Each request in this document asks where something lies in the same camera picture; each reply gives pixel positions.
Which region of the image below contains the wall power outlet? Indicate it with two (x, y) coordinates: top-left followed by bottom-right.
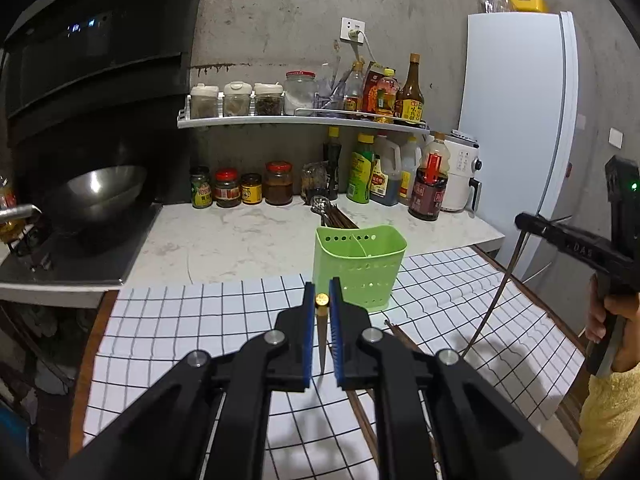
(340, 16), (366, 44)

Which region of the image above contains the tall brown sauce bottle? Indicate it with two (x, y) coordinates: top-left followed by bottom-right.
(394, 53), (424, 125)

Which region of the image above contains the white air fryer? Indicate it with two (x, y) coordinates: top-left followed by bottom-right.
(442, 130), (483, 214)

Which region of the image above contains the right hand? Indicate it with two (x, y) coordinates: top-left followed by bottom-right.
(584, 274), (640, 373)

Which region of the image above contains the red-lid brown sauce jar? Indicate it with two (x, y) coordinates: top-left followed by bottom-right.
(262, 160), (293, 206)

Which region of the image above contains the chopstick on mat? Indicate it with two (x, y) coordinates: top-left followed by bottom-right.
(385, 320), (423, 353)

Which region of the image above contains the white wall shelf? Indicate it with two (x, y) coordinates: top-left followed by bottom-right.
(177, 96), (431, 136)

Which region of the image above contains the middle white spice container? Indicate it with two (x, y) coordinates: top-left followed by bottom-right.
(222, 80), (253, 117)

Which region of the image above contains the yellow label small jar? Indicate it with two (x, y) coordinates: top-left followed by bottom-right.
(241, 172), (262, 205)

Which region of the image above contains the right white spice container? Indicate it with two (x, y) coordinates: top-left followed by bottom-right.
(254, 84), (283, 116)

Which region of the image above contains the orange carton box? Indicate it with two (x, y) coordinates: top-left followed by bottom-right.
(361, 61), (385, 114)

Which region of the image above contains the green label small jar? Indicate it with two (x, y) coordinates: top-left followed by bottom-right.
(190, 166), (213, 209)

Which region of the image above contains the gold-capped wooden chopstick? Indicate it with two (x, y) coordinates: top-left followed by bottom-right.
(314, 292), (330, 373)

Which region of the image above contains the left white spice container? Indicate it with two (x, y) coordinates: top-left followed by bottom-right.
(190, 84), (219, 119)

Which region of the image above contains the green perforated utensil holder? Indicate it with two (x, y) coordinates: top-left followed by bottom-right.
(312, 226), (408, 312)

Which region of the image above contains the yellow fuzzy sleeve forearm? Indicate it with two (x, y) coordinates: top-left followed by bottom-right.
(577, 365), (639, 479)

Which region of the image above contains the dark soy sauce bottle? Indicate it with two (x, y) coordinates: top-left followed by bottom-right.
(409, 153), (448, 221)

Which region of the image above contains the red-lid glass jar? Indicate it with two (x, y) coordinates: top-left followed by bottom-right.
(284, 70), (317, 116)

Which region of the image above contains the tall black sauce bottle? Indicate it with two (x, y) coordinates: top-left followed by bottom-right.
(323, 126), (342, 200)

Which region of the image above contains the black range hood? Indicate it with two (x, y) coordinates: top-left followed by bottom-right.
(1, 0), (200, 146)

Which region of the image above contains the large dark vinegar jug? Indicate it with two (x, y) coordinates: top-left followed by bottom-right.
(370, 132), (401, 206)

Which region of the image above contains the small oil bottle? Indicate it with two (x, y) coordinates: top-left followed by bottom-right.
(374, 67), (399, 124)

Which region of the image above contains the steel wok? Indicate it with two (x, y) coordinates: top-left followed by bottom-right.
(44, 166), (145, 223)

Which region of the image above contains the white grid-pattern mat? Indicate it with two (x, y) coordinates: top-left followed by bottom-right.
(70, 247), (584, 479)

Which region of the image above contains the red label chili jar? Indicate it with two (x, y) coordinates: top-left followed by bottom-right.
(214, 168), (241, 208)

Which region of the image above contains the yellow box on fridge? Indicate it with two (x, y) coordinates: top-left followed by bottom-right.
(509, 0), (549, 13)

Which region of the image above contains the green label bottle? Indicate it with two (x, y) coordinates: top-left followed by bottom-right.
(346, 133), (374, 204)

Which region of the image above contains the white refrigerator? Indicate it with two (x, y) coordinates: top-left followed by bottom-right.
(459, 12), (585, 266)

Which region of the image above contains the white spice container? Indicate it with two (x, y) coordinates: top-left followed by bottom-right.
(190, 84), (219, 119)
(254, 84), (283, 116)
(222, 80), (253, 117)

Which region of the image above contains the black stove top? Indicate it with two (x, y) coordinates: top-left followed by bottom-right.
(1, 204), (162, 286)

